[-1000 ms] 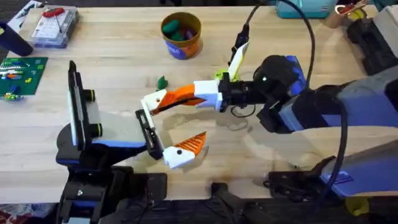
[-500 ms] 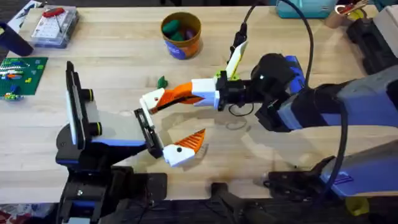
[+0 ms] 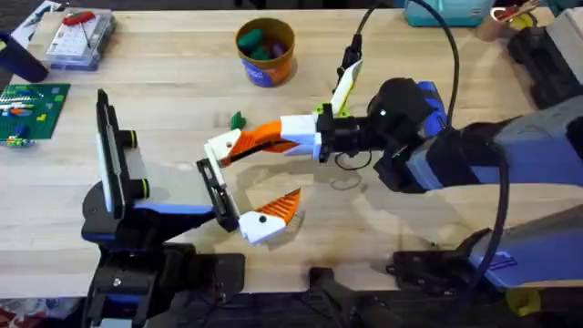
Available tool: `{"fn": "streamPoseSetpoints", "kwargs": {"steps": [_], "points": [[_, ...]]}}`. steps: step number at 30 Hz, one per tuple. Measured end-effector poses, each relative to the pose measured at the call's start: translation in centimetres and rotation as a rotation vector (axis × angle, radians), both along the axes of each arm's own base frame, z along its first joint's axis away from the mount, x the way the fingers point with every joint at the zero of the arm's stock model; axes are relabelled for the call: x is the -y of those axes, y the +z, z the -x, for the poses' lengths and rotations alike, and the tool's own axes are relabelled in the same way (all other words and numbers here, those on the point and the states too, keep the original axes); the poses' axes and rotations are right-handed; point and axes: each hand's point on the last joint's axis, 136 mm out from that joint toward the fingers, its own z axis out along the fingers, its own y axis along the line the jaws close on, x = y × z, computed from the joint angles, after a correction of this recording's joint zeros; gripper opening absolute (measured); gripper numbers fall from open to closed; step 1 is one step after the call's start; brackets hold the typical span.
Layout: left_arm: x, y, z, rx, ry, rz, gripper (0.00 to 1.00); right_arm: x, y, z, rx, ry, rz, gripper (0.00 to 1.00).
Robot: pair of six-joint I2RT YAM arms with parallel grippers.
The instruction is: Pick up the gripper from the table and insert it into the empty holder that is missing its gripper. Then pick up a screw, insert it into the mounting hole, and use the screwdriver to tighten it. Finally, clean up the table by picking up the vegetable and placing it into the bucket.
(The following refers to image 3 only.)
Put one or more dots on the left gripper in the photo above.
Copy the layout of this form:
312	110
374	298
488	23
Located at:
221	200

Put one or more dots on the green board with blocks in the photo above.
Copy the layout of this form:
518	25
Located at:
32	109

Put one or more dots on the heap of scissors and tools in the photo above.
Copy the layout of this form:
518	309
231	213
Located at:
514	13

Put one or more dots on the green disc with holes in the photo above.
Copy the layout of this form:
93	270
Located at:
339	111

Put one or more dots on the green toy vegetable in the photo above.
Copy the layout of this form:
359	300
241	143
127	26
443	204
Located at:
237	121

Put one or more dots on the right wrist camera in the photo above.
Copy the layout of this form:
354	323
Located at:
350	57

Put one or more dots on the white paper sheet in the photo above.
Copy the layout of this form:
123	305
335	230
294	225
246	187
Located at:
34	23

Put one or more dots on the right wrist flat plate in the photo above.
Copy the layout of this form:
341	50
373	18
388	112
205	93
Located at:
344	89

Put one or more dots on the wrist flat plate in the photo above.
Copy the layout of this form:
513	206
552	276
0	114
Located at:
111	159
344	89

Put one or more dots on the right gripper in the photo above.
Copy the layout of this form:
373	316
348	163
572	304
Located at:
350	136

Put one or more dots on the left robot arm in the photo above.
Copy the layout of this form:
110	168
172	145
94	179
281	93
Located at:
136	282

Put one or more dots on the black case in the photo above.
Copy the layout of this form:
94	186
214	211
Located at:
542	68

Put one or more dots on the orange ribbed wedge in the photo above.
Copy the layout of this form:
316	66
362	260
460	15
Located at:
239	146

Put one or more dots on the dark blue cylinder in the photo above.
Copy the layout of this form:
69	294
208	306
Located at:
20	59

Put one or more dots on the clear plastic parts box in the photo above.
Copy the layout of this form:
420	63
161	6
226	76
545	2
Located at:
82	45

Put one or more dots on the beige box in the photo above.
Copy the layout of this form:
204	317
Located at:
569	41

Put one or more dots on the teal box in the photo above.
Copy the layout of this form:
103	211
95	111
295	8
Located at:
448	13

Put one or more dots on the left wrist flat plate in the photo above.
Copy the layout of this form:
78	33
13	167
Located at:
111	159

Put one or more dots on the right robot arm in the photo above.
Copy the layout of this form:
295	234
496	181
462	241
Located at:
537	150

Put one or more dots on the brown tub with toys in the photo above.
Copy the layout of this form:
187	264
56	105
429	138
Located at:
268	73

